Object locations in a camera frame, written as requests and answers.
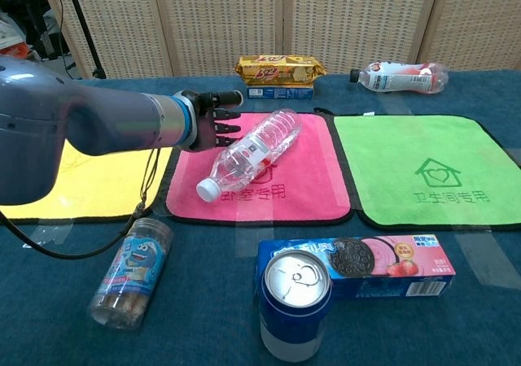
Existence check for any blue pink Oreo box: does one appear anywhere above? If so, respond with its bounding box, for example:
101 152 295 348
256 235 458 303

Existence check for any pink label drink bottle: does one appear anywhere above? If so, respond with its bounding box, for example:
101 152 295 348
349 61 450 95

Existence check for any pink cloth with house print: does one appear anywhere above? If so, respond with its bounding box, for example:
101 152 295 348
164 111 355 227

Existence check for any clear tape strip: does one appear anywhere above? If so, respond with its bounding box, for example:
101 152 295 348
377 92 409 117
31 220 75 246
235 220 275 259
454 230 510 290

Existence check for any blue drink can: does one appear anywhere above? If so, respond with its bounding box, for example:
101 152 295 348
260 249 333 364

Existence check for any clear cookie jar blue label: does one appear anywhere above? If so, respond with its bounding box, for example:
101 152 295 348
86 217 174 331

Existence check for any green cloth with house print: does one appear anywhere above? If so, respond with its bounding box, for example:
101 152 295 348
331 113 521 233

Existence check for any dark blue table cover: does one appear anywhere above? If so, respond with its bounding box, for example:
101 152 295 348
0 69 521 366

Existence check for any blue flat box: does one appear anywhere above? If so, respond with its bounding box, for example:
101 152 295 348
245 82 316 101

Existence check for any clear plastic water bottle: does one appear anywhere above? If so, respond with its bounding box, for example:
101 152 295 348
195 108 304 203

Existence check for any yellow biscuit pack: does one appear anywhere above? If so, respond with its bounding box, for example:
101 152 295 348
234 54 327 88

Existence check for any wicker folding screen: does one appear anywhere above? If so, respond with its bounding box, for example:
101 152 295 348
36 0 521 81

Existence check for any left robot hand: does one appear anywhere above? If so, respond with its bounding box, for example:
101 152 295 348
182 89 245 153

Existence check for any yellow cloth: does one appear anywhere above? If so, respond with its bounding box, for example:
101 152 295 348
0 139 174 225

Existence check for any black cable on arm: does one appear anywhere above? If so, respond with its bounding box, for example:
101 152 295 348
0 146 164 260

